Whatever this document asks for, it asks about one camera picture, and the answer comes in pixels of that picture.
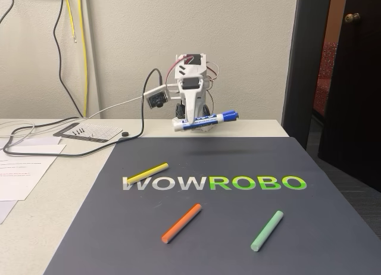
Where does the blue whiteboard marker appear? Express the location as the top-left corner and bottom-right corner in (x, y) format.
(173, 110), (241, 132)

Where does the dark grey door frame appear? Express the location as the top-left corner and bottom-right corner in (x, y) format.
(281, 0), (333, 152)

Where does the yellow chalk stick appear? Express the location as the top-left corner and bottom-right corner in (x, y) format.
(126, 162), (170, 185)

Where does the green chalk stick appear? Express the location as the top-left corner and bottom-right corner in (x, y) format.
(250, 210), (284, 252)

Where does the blank white paper sheet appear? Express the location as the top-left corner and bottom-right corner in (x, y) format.
(0, 199), (18, 224)
(0, 136), (62, 146)
(0, 143), (68, 157)

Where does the orange chalk stick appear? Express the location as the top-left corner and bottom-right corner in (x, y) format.
(161, 203), (202, 245)

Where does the black camera cable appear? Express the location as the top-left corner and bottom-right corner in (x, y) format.
(2, 68), (164, 157)

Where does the grid printed sheet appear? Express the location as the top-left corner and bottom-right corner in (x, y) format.
(52, 123), (124, 143)

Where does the dark brown door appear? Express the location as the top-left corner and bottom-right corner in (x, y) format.
(317, 0), (381, 195)

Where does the grey cable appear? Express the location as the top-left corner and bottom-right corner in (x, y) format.
(0, 121), (36, 148)

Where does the white cable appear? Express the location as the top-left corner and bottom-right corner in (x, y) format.
(0, 95), (149, 139)

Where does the thin black wall cable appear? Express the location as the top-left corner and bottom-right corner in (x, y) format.
(0, 0), (15, 23)

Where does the white camera box black lens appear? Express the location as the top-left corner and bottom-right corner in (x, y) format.
(143, 85), (170, 111)

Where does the white paper with printed text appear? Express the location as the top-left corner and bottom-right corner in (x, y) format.
(0, 154), (58, 202)

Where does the dark grey WOWROBO mat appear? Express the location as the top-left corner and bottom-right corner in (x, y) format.
(43, 136), (381, 275)

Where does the short yellow cable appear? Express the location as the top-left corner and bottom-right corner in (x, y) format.
(64, 0), (78, 43)

